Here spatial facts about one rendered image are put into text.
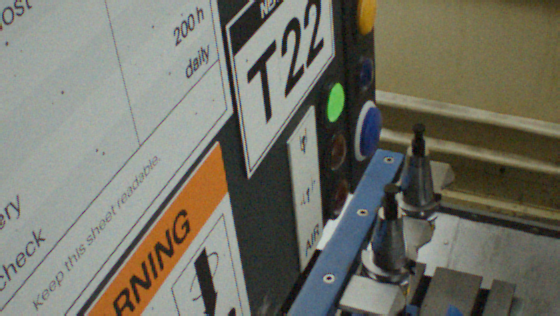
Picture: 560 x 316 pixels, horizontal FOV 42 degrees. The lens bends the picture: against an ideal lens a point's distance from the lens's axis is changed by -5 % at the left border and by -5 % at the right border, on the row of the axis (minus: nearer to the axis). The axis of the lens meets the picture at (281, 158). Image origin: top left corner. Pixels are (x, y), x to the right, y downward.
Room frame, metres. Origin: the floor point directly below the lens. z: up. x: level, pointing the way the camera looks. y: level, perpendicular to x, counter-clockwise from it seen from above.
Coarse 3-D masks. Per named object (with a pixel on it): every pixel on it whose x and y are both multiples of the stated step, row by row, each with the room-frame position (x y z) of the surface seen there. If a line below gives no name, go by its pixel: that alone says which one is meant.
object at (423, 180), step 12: (408, 156) 0.67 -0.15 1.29; (420, 156) 0.67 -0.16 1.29; (408, 168) 0.67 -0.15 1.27; (420, 168) 0.66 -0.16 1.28; (408, 180) 0.67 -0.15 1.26; (420, 180) 0.66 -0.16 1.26; (432, 180) 0.67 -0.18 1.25; (408, 192) 0.66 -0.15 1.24; (420, 192) 0.66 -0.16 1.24; (432, 192) 0.67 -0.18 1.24; (408, 204) 0.66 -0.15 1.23; (420, 204) 0.66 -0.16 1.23
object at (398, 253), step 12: (384, 216) 0.58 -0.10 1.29; (396, 216) 0.57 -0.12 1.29; (384, 228) 0.57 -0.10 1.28; (396, 228) 0.57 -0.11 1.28; (384, 240) 0.57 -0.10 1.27; (396, 240) 0.57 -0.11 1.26; (372, 252) 0.58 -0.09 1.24; (384, 252) 0.57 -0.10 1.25; (396, 252) 0.56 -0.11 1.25; (408, 252) 0.58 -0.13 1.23; (384, 264) 0.56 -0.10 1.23; (396, 264) 0.56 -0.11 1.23
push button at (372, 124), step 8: (368, 112) 0.35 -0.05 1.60; (376, 112) 0.35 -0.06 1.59; (368, 120) 0.35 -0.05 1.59; (376, 120) 0.35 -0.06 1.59; (368, 128) 0.34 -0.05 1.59; (376, 128) 0.35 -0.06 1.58; (360, 136) 0.34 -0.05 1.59; (368, 136) 0.34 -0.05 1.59; (376, 136) 0.35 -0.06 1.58; (360, 144) 0.34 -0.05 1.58; (368, 144) 0.34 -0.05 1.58; (376, 144) 0.35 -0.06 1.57; (360, 152) 0.34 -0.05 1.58; (368, 152) 0.34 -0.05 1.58
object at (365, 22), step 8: (360, 0) 0.35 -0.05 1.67; (368, 0) 0.35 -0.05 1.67; (360, 8) 0.34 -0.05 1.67; (368, 8) 0.35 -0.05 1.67; (376, 8) 0.36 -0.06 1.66; (360, 16) 0.34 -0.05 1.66; (368, 16) 0.35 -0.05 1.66; (360, 24) 0.34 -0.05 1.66; (368, 24) 0.34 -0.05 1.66; (360, 32) 0.34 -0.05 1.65; (368, 32) 0.35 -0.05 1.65
